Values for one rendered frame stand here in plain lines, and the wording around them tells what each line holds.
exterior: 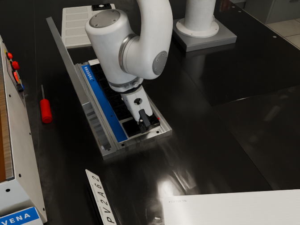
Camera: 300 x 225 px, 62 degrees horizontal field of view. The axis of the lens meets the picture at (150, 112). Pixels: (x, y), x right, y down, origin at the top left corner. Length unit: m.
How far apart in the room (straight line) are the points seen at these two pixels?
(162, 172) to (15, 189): 0.34
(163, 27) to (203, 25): 0.69
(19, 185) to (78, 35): 0.83
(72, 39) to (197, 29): 0.54
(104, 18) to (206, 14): 0.68
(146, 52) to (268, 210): 0.37
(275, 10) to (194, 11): 2.56
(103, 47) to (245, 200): 0.40
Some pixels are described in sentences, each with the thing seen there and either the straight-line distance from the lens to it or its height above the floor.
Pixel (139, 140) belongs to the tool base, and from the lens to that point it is 0.69.
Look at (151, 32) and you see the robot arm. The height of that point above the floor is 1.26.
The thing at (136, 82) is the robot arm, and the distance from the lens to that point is 0.55.
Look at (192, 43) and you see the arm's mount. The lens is 1.08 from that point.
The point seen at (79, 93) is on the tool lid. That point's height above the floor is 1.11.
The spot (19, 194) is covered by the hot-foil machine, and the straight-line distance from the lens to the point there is 0.52.
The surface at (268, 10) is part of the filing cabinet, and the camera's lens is 3.58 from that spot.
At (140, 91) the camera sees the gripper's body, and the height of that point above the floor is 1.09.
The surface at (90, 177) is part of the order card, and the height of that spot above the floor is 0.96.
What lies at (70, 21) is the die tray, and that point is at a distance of 1.35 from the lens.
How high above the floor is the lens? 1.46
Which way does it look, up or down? 45 degrees down
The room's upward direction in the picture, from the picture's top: straight up
